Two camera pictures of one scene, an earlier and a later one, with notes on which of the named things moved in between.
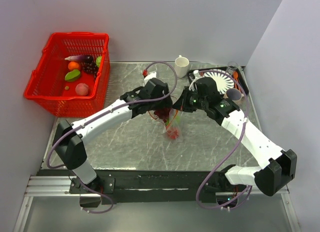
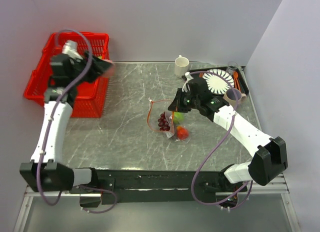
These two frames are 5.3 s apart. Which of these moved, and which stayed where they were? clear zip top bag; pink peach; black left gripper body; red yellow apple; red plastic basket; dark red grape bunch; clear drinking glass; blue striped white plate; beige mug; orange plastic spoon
Moved: clear zip top bag; red yellow apple; black left gripper body; dark red grape bunch; pink peach
Stayed: beige mug; clear drinking glass; blue striped white plate; red plastic basket; orange plastic spoon
